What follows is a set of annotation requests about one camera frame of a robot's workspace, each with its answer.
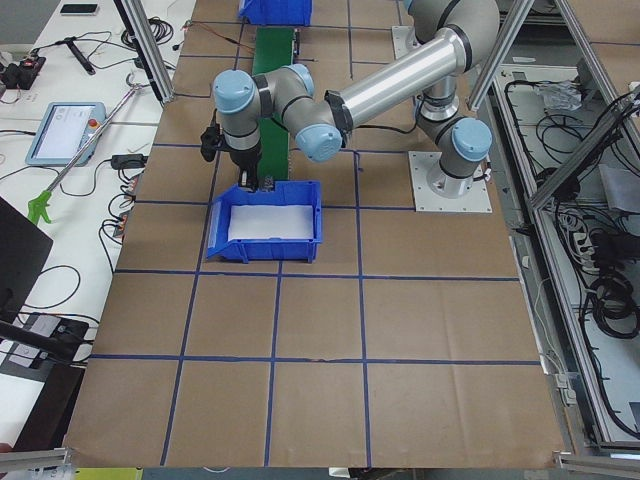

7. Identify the black power adapter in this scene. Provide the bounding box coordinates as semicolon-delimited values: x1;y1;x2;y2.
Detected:
110;153;148;170

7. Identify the green conveyor belt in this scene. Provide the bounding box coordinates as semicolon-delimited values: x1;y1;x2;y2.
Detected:
252;26;295;181

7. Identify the red push button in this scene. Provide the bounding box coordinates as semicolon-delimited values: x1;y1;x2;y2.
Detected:
258;175;276;193

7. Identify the teach pendant tablet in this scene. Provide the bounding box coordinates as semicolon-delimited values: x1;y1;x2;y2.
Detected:
25;102;106;167

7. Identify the blue bin with buttons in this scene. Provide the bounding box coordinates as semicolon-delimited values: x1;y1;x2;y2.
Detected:
206;180;323;263

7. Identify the green handled reach grabber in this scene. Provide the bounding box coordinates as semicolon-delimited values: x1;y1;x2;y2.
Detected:
25;83;145;225

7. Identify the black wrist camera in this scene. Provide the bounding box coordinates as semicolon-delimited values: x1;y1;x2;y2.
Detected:
200;123;220;162

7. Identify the red black conveyor wire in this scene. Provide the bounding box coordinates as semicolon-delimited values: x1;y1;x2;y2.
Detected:
182;20;257;52

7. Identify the blue empty bin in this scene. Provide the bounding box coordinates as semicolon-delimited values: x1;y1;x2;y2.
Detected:
238;0;313;26

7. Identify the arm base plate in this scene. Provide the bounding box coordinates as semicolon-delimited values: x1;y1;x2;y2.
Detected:
408;151;492;214
391;26;421;67

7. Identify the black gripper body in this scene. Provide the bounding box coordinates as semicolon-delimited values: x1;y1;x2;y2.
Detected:
229;145;261;173

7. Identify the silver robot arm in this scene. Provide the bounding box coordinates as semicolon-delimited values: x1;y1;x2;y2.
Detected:
201;1;499;199

